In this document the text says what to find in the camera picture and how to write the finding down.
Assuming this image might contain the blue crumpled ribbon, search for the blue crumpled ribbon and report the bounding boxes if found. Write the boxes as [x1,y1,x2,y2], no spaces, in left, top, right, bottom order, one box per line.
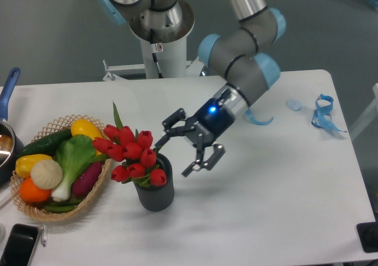
[311,94,347,132]

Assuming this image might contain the green cucumber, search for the green cucumber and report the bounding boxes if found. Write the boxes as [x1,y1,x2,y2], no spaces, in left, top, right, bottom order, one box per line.
[19,129,72,157]

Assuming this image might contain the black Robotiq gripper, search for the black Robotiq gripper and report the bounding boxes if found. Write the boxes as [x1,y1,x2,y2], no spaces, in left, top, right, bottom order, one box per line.
[154,98,235,177]

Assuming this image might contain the orange fruit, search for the orange fruit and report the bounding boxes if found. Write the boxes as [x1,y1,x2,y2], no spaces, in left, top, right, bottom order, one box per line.
[19,177,51,203]

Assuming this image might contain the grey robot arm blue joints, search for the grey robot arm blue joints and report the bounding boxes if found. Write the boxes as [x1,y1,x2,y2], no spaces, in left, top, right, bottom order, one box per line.
[98,0,286,118]

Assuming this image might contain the green bok choy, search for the green bok choy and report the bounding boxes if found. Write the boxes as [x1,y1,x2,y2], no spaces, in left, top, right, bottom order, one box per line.
[51,134,96,202]

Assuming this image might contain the small pale blue cap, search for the small pale blue cap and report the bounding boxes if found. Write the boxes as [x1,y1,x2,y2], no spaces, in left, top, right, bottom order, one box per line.
[286,99,302,112]

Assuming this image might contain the blue handled saucepan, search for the blue handled saucepan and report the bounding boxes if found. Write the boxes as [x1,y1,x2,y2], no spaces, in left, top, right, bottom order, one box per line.
[1,67,24,185]

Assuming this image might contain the yellow bell pepper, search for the yellow bell pepper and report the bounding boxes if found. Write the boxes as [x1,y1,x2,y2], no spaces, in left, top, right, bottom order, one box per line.
[15,154,53,179]

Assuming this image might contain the woven wicker basket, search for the woven wicker basket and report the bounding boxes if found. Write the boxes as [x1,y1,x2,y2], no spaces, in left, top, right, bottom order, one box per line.
[9,115,112,222]

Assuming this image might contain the blue ribbon strip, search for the blue ribbon strip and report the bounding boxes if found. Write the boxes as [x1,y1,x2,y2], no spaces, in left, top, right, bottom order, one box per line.
[244,109,274,126]

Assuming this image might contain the black device table corner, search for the black device table corner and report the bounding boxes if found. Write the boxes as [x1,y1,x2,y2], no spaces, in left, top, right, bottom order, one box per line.
[356,222,377,253]

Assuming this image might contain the dark grey ribbed vase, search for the dark grey ribbed vase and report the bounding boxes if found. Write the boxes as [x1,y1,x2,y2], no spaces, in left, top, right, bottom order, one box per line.
[134,154,174,212]

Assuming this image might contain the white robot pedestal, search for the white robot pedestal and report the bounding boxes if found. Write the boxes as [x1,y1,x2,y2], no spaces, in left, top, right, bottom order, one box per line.
[129,16,194,79]

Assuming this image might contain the black smartphone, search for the black smartphone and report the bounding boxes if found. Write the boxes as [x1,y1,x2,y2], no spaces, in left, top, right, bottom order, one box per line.
[1,223,40,266]

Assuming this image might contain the green pea pods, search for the green pea pods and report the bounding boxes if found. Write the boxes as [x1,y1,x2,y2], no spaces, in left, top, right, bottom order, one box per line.
[43,200,82,213]

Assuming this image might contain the purple sweet potato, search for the purple sweet potato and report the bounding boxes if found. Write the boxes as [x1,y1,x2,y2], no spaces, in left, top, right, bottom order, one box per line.
[72,162,102,197]

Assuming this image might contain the red tulip bouquet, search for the red tulip bouquet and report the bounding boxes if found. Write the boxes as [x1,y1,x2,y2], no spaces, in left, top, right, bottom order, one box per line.
[92,104,168,187]

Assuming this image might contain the cream steamed bun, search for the cream steamed bun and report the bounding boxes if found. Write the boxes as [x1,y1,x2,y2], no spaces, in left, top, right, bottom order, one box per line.
[30,160,63,190]

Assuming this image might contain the silver pen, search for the silver pen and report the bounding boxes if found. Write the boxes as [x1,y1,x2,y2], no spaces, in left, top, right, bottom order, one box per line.
[40,224,47,247]

